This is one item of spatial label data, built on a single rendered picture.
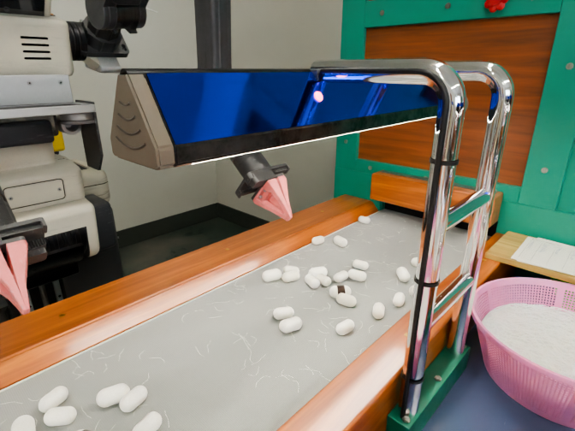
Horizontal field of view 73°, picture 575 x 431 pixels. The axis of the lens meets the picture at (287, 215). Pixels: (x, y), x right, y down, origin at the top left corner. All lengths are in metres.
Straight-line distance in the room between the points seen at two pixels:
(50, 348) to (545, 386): 0.65
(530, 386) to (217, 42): 0.71
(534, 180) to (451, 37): 0.36
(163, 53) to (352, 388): 2.52
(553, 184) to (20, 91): 1.11
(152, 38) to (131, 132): 2.44
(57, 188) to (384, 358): 0.84
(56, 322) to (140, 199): 2.15
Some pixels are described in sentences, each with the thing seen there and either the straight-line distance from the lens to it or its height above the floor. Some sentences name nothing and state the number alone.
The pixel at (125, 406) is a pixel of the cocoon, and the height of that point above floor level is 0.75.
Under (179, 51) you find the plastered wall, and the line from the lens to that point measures 2.85.
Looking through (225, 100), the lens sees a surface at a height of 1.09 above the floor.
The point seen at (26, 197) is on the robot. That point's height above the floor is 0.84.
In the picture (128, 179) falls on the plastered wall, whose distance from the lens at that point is 2.72.
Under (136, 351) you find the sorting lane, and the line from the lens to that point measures 0.61.
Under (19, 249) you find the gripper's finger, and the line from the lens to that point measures 0.54.
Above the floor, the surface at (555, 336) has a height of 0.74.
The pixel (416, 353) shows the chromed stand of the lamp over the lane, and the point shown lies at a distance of 0.49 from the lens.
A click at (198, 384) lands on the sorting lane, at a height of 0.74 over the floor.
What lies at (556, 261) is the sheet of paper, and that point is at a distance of 0.88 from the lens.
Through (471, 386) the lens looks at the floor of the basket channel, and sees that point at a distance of 0.68.
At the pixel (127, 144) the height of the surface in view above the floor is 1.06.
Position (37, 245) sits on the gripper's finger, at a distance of 0.59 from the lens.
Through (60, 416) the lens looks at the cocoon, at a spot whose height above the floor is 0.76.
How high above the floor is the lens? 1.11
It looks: 21 degrees down
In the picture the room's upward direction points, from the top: straight up
